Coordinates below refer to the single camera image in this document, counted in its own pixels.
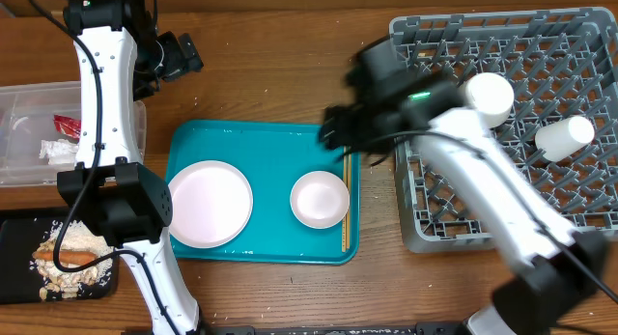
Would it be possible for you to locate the white cup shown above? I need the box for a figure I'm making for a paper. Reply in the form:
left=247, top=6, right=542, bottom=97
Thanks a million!
left=535, top=116, right=595, bottom=162

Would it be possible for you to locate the small white plate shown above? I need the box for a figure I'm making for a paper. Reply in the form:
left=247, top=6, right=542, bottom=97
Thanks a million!
left=290, top=171, right=351, bottom=229

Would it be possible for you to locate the clear plastic storage bin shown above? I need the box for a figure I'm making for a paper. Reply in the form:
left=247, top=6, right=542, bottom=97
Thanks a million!
left=0, top=81, right=148, bottom=188

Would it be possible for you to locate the white tissue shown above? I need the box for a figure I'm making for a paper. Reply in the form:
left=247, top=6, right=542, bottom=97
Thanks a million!
left=39, top=139, right=78, bottom=165

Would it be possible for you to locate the wooden chopstick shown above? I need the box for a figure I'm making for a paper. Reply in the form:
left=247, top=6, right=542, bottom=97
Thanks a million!
left=341, top=156, right=350, bottom=253
left=344, top=154, right=351, bottom=251

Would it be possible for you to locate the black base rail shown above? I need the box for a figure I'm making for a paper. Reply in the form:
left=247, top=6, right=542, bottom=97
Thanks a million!
left=211, top=321, right=468, bottom=335

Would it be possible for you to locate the black waste tray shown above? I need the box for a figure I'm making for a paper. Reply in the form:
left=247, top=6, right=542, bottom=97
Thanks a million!
left=1, top=208, right=118, bottom=304

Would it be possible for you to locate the food scraps pile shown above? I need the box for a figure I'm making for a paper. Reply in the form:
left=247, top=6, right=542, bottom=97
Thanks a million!
left=30, top=220, right=114, bottom=301

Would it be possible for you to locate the large white plate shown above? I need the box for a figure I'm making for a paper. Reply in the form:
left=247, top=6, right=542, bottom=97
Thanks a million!
left=169, top=160, right=253, bottom=249

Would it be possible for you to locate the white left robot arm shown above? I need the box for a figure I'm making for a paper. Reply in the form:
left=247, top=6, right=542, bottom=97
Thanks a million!
left=57, top=0, right=209, bottom=334

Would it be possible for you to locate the grey dishwasher rack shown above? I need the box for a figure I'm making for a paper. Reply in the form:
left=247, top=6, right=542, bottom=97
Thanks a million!
left=389, top=8, right=617, bottom=239

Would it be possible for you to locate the teal plastic tray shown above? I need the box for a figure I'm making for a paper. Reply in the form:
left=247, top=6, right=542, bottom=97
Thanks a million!
left=166, top=120, right=361, bottom=265

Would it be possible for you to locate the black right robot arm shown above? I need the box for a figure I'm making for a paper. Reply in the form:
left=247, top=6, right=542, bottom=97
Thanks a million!
left=319, top=38, right=609, bottom=334

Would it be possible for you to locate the white saucer bowl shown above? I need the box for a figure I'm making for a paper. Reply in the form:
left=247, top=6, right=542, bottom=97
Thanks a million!
left=460, top=72, right=515, bottom=128

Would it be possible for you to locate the red snack wrapper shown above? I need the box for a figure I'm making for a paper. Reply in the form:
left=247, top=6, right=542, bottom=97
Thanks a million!
left=53, top=115, right=81, bottom=139

